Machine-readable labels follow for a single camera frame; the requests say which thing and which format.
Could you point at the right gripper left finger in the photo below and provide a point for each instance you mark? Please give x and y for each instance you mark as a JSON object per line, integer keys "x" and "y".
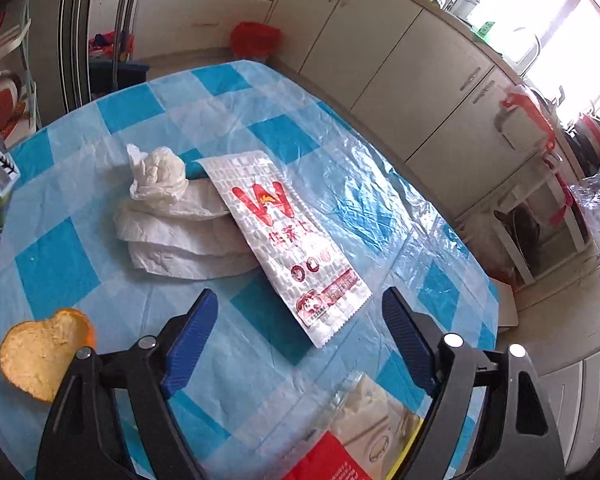
{"x": 182, "y": 341}

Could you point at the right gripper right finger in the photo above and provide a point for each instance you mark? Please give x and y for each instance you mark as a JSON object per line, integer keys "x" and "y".
{"x": 416, "y": 336}

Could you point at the red yellow snack package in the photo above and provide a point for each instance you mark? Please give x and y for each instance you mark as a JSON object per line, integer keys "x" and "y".
{"x": 364, "y": 433}

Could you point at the white red printed wrapper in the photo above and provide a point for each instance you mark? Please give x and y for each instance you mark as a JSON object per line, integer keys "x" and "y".
{"x": 304, "y": 265}

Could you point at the orange peel piece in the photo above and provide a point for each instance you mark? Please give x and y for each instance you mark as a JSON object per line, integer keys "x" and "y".
{"x": 35, "y": 355}

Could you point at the white tissue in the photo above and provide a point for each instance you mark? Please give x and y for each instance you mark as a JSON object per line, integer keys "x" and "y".
{"x": 158, "y": 176}

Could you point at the white kitchen base cabinets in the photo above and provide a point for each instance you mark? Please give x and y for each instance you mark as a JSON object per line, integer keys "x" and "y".
{"x": 418, "y": 83}

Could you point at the red lined trash bin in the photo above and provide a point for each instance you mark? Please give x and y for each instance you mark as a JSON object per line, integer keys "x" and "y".
{"x": 254, "y": 40}

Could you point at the white rolling shelf cart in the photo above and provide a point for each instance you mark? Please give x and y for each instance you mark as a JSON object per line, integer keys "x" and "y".
{"x": 537, "y": 220}

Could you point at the blue white checkered tablecloth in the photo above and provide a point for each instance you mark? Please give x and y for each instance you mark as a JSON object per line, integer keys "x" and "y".
{"x": 260, "y": 381}

